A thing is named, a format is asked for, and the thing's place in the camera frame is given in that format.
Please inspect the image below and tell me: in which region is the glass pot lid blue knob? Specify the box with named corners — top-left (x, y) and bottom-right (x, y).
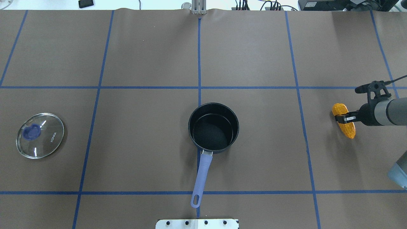
top-left (16, 113), bottom-right (65, 159)

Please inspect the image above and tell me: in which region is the white camera stand post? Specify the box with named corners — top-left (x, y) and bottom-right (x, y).
top-left (155, 219), bottom-right (240, 229)

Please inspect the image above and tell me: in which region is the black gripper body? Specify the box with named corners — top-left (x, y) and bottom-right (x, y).
top-left (355, 80), bottom-right (391, 126)

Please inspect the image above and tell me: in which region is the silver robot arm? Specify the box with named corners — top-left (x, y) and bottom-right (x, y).
top-left (332, 80), bottom-right (407, 139)

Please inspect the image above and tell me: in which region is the dark blue saucepan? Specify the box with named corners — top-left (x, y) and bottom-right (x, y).
top-left (188, 102), bottom-right (239, 208)

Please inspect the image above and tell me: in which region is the aluminium frame post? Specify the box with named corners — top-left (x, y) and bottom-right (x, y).
top-left (191, 0), bottom-right (207, 15)

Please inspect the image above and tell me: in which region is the small black device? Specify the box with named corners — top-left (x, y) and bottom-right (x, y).
top-left (78, 0), bottom-right (94, 9)

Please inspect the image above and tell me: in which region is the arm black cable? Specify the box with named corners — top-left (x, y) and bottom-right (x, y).
top-left (383, 75), bottom-right (407, 86)

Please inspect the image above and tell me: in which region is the yellow plastic corn cob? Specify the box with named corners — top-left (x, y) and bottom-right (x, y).
top-left (332, 103), bottom-right (356, 139)

